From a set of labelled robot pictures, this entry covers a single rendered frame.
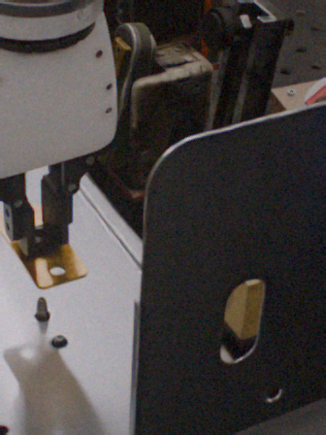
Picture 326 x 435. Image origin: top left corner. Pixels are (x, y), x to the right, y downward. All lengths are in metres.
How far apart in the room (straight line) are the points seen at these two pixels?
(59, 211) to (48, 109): 0.09
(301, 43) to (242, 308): 1.02
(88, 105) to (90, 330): 0.19
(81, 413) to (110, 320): 0.09
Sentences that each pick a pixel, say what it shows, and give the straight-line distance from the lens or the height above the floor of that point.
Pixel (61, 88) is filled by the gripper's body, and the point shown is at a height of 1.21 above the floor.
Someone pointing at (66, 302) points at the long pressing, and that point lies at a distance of 0.89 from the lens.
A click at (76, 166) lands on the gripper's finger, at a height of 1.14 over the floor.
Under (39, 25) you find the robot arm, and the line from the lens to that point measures 0.69.
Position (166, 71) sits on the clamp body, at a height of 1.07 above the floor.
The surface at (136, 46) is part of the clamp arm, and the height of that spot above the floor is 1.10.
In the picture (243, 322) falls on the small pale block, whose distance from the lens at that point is 0.84.
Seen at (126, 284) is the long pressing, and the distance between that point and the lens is 0.91.
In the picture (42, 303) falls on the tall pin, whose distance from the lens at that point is 0.87.
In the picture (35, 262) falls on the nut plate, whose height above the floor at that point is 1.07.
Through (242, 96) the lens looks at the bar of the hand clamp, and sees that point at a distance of 0.83.
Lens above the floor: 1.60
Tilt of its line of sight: 39 degrees down
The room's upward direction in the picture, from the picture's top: 3 degrees clockwise
